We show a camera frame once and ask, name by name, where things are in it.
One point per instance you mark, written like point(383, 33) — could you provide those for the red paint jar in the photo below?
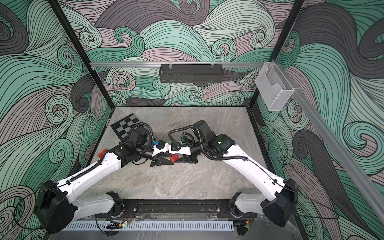
point(174, 158)

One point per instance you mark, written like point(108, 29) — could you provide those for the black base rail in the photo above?
point(224, 207)

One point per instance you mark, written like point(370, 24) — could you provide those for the red block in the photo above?
point(101, 154)

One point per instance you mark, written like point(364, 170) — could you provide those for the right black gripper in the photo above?
point(182, 156)

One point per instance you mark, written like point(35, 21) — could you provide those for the clear plastic wall holder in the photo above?
point(274, 86)

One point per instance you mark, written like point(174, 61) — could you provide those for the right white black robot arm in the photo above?
point(278, 197)

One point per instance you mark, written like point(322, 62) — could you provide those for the black white chessboard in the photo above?
point(123, 127)

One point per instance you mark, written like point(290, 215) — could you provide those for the black wall tray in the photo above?
point(198, 74)

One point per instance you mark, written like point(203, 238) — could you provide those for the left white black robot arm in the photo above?
point(58, 204)

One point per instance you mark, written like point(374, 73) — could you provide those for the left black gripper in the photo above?
point(153, 154)

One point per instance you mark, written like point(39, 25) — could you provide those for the white slotted cable duct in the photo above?
point(221, 226)

